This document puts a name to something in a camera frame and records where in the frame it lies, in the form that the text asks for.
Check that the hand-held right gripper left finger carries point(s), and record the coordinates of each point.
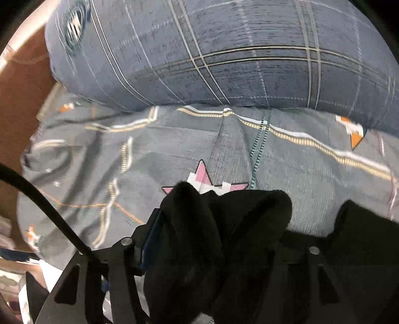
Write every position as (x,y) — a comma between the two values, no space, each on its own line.
(149,237)

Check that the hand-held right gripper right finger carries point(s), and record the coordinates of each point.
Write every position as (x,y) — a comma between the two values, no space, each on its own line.
(311,268)

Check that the black pants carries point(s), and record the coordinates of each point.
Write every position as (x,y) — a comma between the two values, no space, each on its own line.
(218,249)

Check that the grey patterned bed sheet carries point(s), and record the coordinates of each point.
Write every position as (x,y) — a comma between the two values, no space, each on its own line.
(156,155)

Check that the brown wooden headboard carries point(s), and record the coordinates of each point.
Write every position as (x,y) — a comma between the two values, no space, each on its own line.
(21,87)

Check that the blue plaid pillow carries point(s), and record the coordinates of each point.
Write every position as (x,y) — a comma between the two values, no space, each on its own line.
(218,53)

